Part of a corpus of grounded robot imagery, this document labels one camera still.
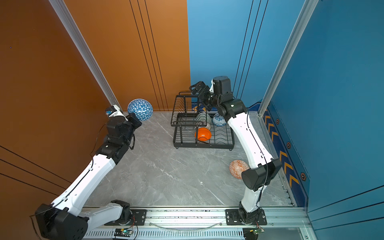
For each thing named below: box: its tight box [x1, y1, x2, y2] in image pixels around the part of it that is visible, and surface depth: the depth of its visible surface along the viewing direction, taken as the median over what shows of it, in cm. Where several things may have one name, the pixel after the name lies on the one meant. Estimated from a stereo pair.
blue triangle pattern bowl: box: [127, 98, 154, 122], surface depth 77 cm
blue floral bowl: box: [212, 114, 227, 127], surface depth 114 cm
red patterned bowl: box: [229, 159, 250, 180], surface depth 89 cm
